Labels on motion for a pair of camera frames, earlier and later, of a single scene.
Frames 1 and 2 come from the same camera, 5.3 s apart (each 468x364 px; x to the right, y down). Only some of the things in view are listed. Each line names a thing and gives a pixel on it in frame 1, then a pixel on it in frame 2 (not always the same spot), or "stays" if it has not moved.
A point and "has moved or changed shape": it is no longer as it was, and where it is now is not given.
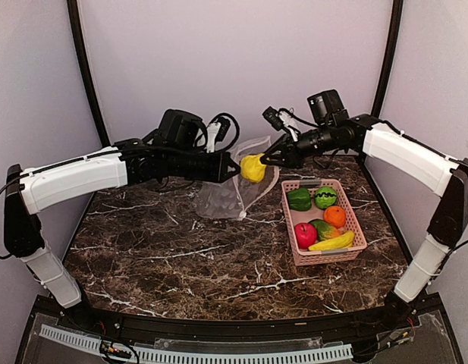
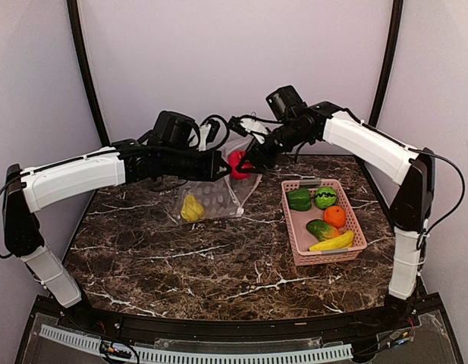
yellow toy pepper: [252, 168] has moved or changed shape
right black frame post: [381, 95] stays
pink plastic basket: [321, 224] stays
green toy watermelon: [325, 196] stays
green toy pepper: [299, 199] stays
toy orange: [335, 215] stays
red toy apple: [306, 234] to [234, 159]
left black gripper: [218, 174] stays
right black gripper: [292, 157] to [254, 155]
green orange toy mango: [325, 230] stays
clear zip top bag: [231, 199] has moved or changed shape
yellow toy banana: [344, 241] stays
